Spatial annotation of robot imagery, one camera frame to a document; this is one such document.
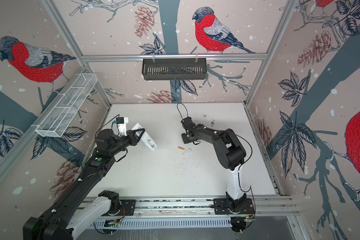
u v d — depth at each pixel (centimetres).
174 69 107
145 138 76
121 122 67
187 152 94
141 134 73
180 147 96
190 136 74
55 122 71
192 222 70
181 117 81
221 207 73
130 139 67
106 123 110
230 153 53
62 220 40
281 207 75
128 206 73
